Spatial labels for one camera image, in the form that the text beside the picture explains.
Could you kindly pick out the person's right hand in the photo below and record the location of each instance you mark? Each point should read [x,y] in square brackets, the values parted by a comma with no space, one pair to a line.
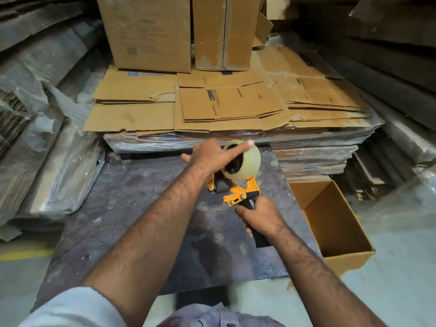
[267,219]

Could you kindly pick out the person's left hand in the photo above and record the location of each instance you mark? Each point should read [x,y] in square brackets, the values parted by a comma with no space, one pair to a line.
[206,158]

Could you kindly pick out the person's right thumb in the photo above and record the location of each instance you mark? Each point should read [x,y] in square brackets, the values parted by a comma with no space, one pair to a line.
[242,211]

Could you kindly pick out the person's left little finger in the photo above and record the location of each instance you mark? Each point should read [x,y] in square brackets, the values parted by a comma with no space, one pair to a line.
[186,157]

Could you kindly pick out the person's left thumb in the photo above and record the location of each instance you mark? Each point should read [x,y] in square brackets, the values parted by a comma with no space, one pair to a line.
[238,149]

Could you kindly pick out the orange black tape dispenser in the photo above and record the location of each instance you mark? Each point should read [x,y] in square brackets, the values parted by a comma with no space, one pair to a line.
[240,194]

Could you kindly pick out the clear packing tape roll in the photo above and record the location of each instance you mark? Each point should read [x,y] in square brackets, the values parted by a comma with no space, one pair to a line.
[248,165]

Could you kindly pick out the person's right forearm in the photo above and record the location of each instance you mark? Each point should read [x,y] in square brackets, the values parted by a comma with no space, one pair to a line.
[316,279]

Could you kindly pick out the person's left forearm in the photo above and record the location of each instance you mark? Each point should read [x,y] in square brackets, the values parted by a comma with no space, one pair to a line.
[150,234]

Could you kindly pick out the pile of flattened cardboard cartons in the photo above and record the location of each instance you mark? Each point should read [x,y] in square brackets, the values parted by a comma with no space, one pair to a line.
[231,103]

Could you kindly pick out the plastic-wrapped stack of cartons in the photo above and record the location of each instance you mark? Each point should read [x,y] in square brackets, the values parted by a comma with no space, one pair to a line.
[306,146]

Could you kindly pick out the open brown cardboard box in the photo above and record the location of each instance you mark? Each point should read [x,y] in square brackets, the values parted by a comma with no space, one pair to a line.
[335,223]

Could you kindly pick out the narrow upright cardboard box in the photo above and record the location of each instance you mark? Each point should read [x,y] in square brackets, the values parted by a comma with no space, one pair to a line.
[224,30]

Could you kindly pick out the small torn cardboard box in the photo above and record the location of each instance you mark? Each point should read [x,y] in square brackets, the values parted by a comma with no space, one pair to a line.
[264,28]

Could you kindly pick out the large upright cardboard box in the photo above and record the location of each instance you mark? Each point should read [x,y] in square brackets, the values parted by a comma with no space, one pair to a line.
[150,30]

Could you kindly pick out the plastic-wrapped cardboard bundles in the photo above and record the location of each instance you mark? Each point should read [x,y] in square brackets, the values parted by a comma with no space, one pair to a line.
[37,132]

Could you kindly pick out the stack of dark cardboard sheets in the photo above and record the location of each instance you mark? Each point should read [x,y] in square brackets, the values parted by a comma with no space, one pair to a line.
[385,64]

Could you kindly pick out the person's grey shirt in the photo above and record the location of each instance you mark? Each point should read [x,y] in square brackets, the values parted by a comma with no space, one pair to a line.
[75,309]

